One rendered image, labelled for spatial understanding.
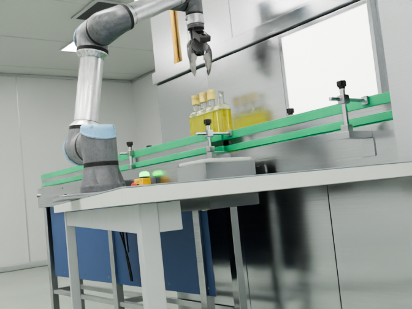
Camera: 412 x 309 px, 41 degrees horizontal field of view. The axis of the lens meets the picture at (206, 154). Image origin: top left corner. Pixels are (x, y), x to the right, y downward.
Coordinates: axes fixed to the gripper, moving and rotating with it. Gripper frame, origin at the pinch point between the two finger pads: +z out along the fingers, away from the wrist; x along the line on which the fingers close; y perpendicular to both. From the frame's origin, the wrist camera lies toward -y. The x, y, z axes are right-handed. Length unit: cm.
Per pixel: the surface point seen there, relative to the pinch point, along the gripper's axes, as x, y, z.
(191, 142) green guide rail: 7.2, 0.8, 28.4
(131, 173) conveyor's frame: 27, 43, 36
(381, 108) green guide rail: -33, -71, 31
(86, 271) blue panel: 48, 102, 85
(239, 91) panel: -17.9, 7.4, 7.3
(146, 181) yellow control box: 23, 23, 42
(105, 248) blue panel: 39, 78, 72
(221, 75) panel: -13.9, 17.2, -2.2
